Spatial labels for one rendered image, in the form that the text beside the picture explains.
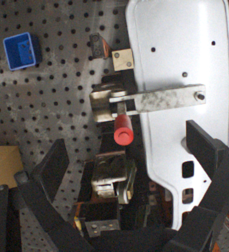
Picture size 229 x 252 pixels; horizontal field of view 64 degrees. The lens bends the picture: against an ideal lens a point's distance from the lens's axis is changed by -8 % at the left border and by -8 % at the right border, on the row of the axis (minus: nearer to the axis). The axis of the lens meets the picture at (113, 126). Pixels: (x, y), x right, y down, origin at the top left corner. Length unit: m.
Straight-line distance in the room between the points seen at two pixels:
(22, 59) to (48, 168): 0.65
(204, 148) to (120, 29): 0.60
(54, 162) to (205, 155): 0.13
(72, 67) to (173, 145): 0.45
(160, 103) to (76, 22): 0.47
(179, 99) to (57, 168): 0.25
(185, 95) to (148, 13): 0.18
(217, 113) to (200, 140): 0.31
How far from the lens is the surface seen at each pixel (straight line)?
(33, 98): 0.79
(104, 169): 0.46
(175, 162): 0.50
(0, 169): 0.79
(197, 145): 0.19
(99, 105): 0.37
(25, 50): 0.78
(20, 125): 0.85
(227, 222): 0.68
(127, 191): 0.41
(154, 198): 0.94
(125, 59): 0.35
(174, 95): 0.36
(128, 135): 0.22
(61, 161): 0.20
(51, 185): 0.17
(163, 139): 0.46
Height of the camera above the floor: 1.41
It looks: 70 degrees down
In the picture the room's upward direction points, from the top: 177 degrees counter-clockwise
